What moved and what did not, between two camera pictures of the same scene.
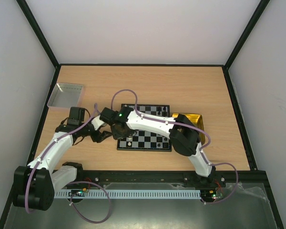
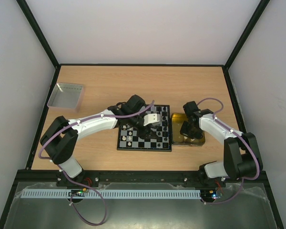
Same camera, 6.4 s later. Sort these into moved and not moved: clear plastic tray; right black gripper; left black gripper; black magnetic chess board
Moved: right black gripper; left black gripper
Not moved: black magnetic chess board; clear plastic tray
